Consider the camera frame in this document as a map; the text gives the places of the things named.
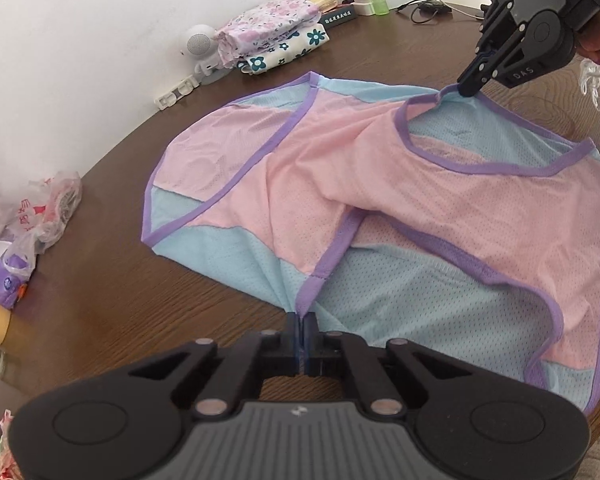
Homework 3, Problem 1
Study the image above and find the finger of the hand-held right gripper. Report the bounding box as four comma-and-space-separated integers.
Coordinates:
481, 39, 545, 93
457, 0, 525, 99

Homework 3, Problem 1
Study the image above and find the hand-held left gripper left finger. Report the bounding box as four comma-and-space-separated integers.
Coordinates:
127, 312, 301, 420

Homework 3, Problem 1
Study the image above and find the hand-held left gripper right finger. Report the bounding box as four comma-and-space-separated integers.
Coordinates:
305, 312, 475, 420

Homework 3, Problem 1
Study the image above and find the pink and blue mesh garment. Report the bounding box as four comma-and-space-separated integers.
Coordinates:
141, 71, 600, 416

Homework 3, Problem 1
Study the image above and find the black box with red top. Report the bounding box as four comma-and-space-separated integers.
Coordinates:
320, 7, 357, 26

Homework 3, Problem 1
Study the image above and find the white teal-flower folded cloth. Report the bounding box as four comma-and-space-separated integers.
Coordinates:
237, 22, 330, 76

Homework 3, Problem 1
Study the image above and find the purple floral folded cloth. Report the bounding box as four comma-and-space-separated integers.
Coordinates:
215, 0, 322, 68

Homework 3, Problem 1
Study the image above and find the white plastic clip holder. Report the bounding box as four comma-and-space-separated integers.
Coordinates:
153, 74, 200, 110

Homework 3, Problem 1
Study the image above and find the clear red-print plastic bag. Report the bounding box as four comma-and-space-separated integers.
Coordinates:
0, 170, 83, 256

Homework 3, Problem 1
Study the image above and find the purple packet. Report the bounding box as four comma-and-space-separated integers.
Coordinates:
0, 250, 31, 311

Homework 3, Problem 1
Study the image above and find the white cord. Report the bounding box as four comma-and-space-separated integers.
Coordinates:
579, 57, 600, 133

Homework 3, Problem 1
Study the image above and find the black cable with remote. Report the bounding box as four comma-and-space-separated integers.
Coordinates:
410, 1, 486, 24

